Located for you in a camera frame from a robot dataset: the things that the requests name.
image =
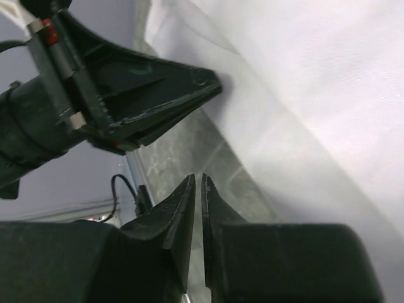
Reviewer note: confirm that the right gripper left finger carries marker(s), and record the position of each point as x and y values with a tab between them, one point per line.
145	260

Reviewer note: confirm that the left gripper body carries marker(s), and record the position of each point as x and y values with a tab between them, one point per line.
70	101

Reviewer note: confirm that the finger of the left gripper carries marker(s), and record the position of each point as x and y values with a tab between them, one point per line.
123	86
132	130

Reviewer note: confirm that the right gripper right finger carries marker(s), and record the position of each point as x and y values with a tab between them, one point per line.
286	262

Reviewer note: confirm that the white long sleeve shirt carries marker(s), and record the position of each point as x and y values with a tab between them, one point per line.
314	108

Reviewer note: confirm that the aluminium mounting rail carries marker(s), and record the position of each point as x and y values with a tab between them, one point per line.
128	206

